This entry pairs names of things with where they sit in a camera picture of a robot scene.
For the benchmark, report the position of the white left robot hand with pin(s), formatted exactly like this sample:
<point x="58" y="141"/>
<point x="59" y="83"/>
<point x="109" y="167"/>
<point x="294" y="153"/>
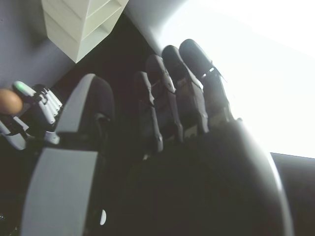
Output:
<point x="197" y="184"/>

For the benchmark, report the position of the brown egg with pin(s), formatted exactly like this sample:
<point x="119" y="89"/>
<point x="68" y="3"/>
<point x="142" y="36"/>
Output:
<point x="8" y="102"/>

